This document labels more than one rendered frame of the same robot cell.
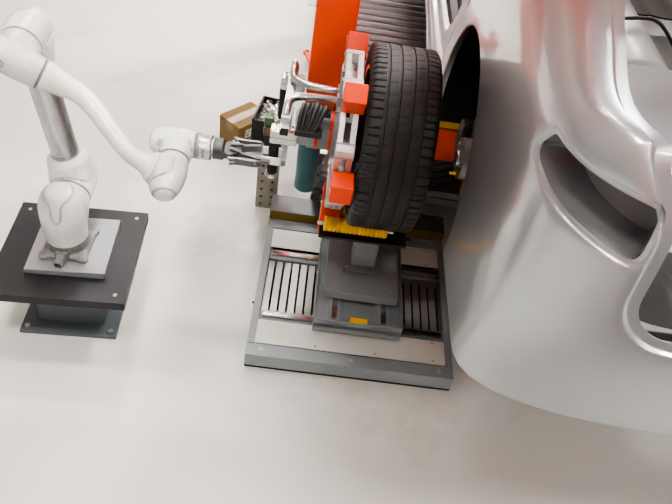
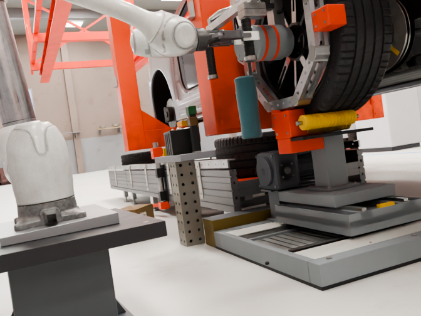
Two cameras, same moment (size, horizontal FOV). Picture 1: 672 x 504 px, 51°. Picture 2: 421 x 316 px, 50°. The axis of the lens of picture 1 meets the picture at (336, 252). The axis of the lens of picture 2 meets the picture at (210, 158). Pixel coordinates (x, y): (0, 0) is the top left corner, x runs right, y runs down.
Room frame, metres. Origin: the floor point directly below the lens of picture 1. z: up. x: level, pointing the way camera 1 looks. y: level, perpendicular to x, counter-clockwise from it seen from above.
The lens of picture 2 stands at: (0.48, 0.95, 0.47)
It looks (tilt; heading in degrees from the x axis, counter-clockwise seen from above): 2 degrees down; 342
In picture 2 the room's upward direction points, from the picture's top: 8 degrees counter-clockwise
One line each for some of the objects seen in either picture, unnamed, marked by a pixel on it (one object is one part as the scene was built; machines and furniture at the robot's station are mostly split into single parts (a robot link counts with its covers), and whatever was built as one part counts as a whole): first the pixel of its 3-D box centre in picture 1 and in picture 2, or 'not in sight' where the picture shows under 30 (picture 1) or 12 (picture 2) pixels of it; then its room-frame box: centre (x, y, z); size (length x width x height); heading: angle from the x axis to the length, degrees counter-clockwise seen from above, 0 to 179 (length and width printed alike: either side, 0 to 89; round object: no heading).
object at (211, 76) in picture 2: (283, 103); (210, 60); (2.28, 0.30, 0.83); 0.04 x 0.04 x 0.16
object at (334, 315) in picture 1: (358, 284); (343, 210); (2.08, -0.12, 0.13); 0.50 x 0.36 x 0.10; 5
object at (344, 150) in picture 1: (343, 132); (279, 42); (2.13, 0.05, 0.85); 0.54 x 0.07 x 0.54; 5
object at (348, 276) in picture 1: (366, 243); (329, 165); (2.14, -0.12, 0.32); 0.40 x 0.30 x 0.28; 5
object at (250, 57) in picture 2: (273, 157); (248, 39); (1.94, 0.27, 0.83); 0.04 x 0.04 x 0.16
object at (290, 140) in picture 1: (284, 134); (251, 10); (1.94, 0.24, 0.93); 0.09 x 0.05 x 0.05; 95
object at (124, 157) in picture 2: not in sight; (150, 160); (5.69, -0.02, 0.39); 0.66 x 0.66 x 0.24
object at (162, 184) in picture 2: not in sight; (160, 175); (3.74, 0.29, 0.30); 0.09 x 0.05 x 0.50; 5
